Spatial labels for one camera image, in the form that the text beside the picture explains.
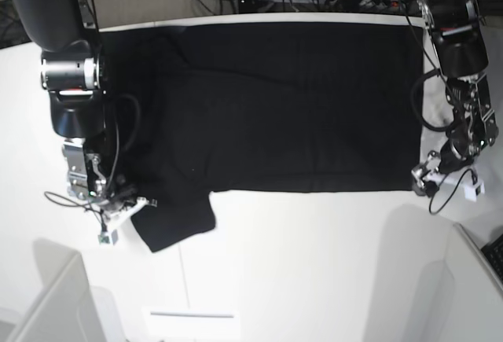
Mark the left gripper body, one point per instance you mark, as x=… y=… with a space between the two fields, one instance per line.
x=439 y=165

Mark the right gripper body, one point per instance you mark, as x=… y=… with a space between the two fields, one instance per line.
x=118 y=207

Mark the black T-shirt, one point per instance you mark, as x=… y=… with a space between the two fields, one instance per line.
x=276 y=107

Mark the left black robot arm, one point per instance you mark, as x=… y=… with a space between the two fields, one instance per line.
x=458 y=43

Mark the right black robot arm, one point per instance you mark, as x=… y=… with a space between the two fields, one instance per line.
x=73 y=72

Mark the black keyboard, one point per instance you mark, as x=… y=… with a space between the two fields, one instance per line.
x=493 y=252

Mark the white left partition panel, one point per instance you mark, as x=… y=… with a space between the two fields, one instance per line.
x=64 y=310

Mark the white partition panel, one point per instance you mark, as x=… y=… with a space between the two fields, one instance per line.
x=475 y=312
x=64 y=310

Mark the white right partition panel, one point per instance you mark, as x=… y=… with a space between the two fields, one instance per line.
x=475 y=312

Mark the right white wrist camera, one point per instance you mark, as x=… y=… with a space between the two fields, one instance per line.
x=108 y=238

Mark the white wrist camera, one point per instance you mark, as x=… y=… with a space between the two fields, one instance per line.
x=108 y=238
x=473 y=187

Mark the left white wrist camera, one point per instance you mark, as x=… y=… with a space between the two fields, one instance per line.
x=473 y=187

